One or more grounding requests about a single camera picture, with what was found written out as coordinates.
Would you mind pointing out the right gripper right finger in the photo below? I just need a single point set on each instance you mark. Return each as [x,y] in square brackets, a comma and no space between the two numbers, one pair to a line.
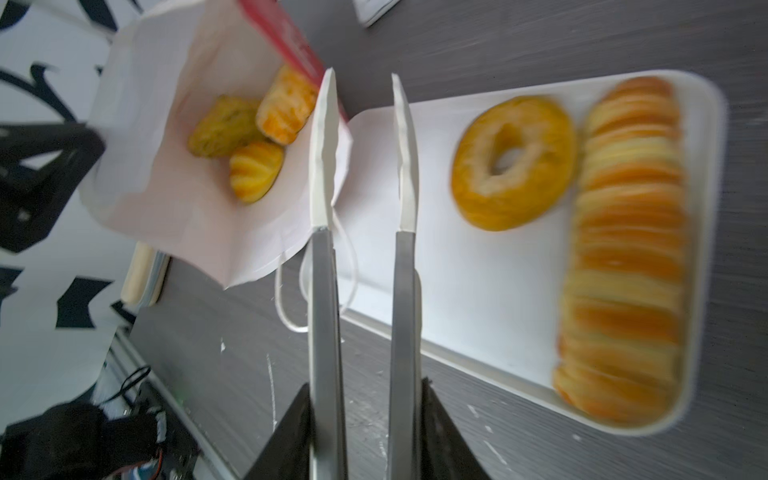
[404,432]

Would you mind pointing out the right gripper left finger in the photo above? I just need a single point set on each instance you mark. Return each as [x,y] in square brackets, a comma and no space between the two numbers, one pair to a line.
[328,445]

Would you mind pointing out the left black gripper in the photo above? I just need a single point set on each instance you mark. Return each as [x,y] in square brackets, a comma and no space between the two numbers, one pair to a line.
[41,167]

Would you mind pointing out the red white paper bag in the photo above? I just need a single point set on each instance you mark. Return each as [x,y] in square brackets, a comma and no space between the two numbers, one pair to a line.
[205,110]

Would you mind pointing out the fake croissant bread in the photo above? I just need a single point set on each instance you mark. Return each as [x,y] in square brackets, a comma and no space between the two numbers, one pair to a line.
[253,170]

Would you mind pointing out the long striped fake bread loaf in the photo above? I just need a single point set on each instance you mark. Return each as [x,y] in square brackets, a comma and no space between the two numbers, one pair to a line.
[621,330]

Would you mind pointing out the fake bagel bread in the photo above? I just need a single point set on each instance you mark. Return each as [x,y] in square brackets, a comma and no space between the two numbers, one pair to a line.
[514,162]

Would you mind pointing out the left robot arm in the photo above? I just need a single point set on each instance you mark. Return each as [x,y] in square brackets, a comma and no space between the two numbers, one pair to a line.
[77,440]

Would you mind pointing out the fake green-brown bun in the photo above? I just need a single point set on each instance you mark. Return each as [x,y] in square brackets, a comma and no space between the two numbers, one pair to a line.
[228,125]

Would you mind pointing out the fake orange pastry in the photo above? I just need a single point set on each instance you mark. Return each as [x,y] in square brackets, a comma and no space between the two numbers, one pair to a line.
[287,106]

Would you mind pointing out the beige foam pad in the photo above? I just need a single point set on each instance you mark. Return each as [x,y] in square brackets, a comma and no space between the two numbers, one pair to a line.
[145,277]

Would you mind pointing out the small grey white device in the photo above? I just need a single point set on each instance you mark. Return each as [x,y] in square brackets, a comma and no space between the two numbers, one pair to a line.
[370,11]

